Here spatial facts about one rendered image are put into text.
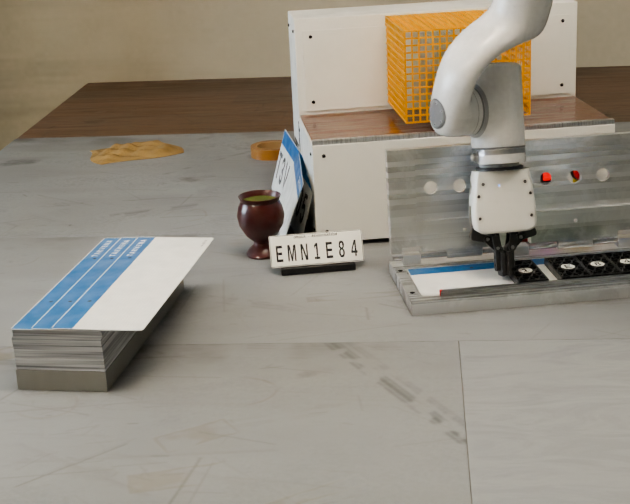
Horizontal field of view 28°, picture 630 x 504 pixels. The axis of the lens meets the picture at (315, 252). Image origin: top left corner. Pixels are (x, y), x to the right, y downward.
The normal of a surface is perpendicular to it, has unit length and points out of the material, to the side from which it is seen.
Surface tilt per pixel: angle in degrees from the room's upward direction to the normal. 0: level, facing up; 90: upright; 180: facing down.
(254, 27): 90
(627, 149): 83
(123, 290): 0
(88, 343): 90
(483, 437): 0
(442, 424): 0
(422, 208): 83
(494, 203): 78
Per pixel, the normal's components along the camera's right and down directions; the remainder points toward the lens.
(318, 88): 0.11, 0.31
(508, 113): 0.38, 0.08
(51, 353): -0.16, 0.33
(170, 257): -0.04, -0.95
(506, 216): 0.10, 0.08
